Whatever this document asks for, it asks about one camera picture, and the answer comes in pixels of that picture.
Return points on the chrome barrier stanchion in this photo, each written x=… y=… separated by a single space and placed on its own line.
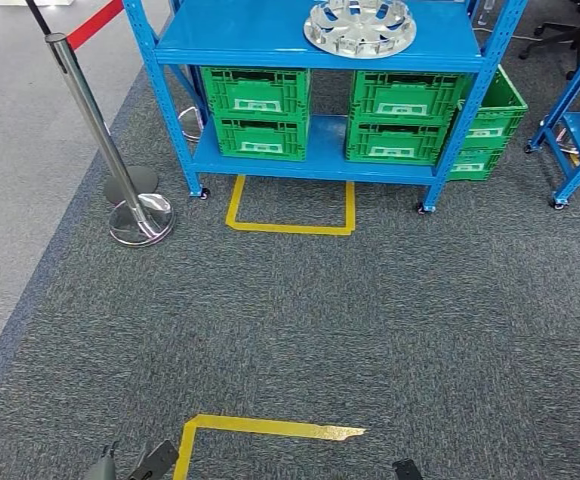
x=95 y=126
x=187 y=136

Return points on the red barrier belt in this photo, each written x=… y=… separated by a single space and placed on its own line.
x=92 y=23

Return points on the blue metal shelf rack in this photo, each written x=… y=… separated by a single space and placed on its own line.
x=270 y=33
x=577 y=132

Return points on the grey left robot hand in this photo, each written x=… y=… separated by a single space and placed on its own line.
x=100 y=467

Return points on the silver wheel hubcap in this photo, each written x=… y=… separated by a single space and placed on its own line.
x=360 y=25

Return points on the yellow floor tape rectangle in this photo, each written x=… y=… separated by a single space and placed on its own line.
x=270 y=426

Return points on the black office chair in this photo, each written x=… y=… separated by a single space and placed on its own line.
x=577 y=36

